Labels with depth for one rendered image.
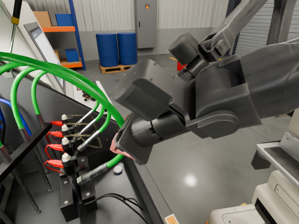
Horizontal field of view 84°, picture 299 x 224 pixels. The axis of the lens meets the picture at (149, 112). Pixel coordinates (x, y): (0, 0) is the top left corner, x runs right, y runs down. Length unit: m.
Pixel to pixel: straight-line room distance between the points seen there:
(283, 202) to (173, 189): 1.07
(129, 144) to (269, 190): 0.78
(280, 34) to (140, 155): 0.66
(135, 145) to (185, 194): 1.53
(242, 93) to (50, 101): 0.72
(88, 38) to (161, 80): 6.70
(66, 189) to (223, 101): 0.58
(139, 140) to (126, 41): 5.00
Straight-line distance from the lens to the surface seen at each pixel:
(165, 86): 0.20
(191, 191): 1.83
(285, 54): 0.21
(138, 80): 0.19
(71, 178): 0.60
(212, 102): 0.19
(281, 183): 0.92
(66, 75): 0.31
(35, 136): 0.73
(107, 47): 5.14
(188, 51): 0.48
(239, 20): 0.63
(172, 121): 0.23
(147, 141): 0.28
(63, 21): 5.66
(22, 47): 0.79
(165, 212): 0.60
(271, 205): 0.94
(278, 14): 0.83
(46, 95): 0.79
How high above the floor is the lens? 1.48
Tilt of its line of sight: 30 degrees down
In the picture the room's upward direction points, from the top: straight up
